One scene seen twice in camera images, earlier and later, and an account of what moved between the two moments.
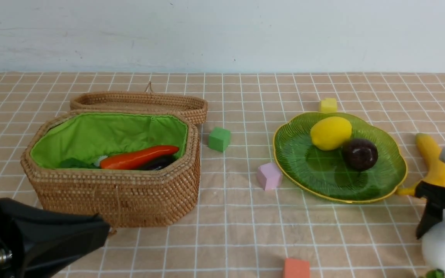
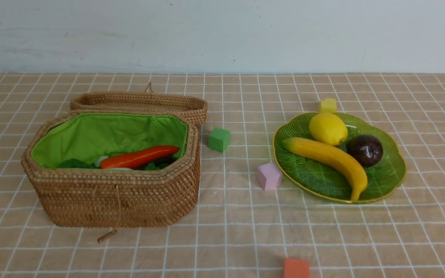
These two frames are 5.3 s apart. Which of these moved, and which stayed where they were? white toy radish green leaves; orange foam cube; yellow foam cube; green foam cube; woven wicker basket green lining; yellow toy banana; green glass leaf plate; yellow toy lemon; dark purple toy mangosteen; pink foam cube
Moved: yellow toy lemon; yellow toy banana; dark purple toy mangosteen; white toy radish green leaves
Stayed: woven wicker basket green lining; orange foam cube; pink foam cube; green foam cube; yellow foam cube; green glass leaf plate
